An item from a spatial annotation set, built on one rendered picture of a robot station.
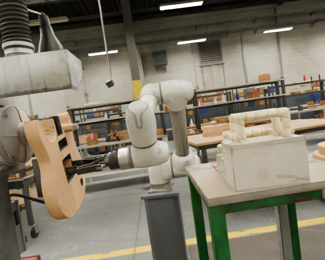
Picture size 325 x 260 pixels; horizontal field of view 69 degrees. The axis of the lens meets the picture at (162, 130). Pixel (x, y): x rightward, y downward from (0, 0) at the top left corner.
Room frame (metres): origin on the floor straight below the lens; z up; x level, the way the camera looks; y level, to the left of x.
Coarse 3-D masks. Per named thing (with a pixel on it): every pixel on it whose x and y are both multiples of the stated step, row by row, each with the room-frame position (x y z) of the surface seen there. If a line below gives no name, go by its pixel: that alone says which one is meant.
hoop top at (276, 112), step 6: (276, 108) 0.86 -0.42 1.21; (282, 108) 0.85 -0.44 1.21; (240, 114) 0.86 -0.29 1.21; (246, 114) 0.85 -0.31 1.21; (252, 114) 0.85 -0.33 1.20; (258, 114) 0.85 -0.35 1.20; (264, 114) 0.85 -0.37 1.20; (270, 114) 0.85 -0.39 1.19; (276, 114) 0.85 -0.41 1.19; (282, 114) 0.85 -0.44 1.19; (246, 120) 0.85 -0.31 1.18; (252, 120) 0.86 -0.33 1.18
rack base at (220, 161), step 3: (216, 156) 1.13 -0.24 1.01; (216, 159) 1.14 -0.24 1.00; (219, 159) 1.07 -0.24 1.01; (222, 159) 1.00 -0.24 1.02; (219, 162) 1.08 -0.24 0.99; (222, 162) 1.01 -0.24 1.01; (219, 165) 1.09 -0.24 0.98; (222, 165) 1.02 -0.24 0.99; (219, 168) 1.10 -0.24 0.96; (222, 168) 1.03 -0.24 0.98; (219, 171) 1.10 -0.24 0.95; (222, 171) 1.03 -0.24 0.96; (222, 174) 1.04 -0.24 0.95; (225, 177) 0.99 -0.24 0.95; (225, 180) 0.99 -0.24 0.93
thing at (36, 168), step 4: (32, 160) 1.19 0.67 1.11; (36, 160) 1.19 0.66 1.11; (32, 164) 1.19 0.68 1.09; (36, 164) 1.19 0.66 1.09; (36, 168) 1.19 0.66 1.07; (36, 172) 1.19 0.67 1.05; (36, 176) 1.19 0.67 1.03; (40, 176) 1.19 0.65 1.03; (36, 180) 1.19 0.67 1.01; (40, 180) 1.19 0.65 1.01; (36, 184) 1.19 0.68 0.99; (40, 184) 1.19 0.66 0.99; (40, 188) 1.19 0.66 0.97; (40, 192) 1.19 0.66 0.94; (12, 196) 1.16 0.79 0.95; (16, 196) 1.16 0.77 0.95; (20, 196) 1.17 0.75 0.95; (24, 196) 1.18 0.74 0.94; (28, 196) 1.19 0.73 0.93; (40, 196) 1.19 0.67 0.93; (32, 200) 1.19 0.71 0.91; (36, 200) 1.20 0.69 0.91; (40, 200) 1.21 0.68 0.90
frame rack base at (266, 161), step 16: (224, 144) 0.93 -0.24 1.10; (240, 144) 0.84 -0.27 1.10; (256, 144) 0.84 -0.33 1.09; (272, 144) 0.84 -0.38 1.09; (288, 144) 0.84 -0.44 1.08; (304, 144) 0.83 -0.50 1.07; (224, 160) 0.96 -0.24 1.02; (240, 160) 0.84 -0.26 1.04; (256, 160) 0.84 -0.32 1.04; (272, 160) 0.84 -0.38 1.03; (288, 160) 0.84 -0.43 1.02; (304, 160) 0.83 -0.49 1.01; (240, 176) 0.84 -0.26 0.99; (256, 176) 0.84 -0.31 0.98; (272, 176) 0.84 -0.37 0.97; (288, 176) 0.84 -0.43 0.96; (304, 176) 0.83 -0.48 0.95
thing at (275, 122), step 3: (276, 117) 0.93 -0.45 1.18; (279, 117) 0.93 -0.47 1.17; (273, 120) 0.93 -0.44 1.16; (276, 120) 0.93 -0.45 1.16; (279, 120) 0.93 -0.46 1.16; (273, 123) 0.93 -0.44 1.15; (276, 123) 0.93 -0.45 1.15; (279, 123) 0.93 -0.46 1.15; (273, 126) 0.94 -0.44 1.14; (276, 126) 0.93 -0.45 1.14; (273, 129) 0.94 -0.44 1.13; (276, 129) 0.93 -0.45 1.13; (273, 132) 0.94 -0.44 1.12; (276, 132) 0.93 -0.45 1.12; (273, 135) 0.94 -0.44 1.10; (276, 135) 0.93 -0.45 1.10; (279, 135) 0.93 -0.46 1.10
